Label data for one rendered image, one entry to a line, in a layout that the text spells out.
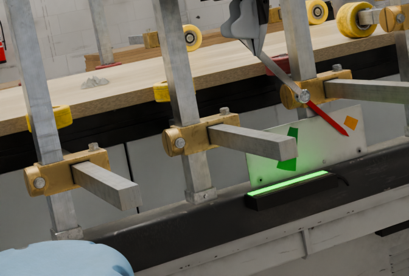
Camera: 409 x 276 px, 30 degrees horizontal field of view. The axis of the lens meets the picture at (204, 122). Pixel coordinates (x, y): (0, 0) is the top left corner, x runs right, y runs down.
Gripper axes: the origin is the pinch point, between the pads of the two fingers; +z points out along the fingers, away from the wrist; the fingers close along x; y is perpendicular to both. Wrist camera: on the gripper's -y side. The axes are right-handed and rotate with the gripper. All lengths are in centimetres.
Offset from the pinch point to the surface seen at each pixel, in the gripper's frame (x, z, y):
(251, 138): 2.0, 13.5, 5.3
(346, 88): -6.7, 11.1, -19.9
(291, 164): -14.1, 23.9, -10.4
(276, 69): -10.4, 5.4, -8.5
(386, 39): -33, 8, -51
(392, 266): -39, 63, -48
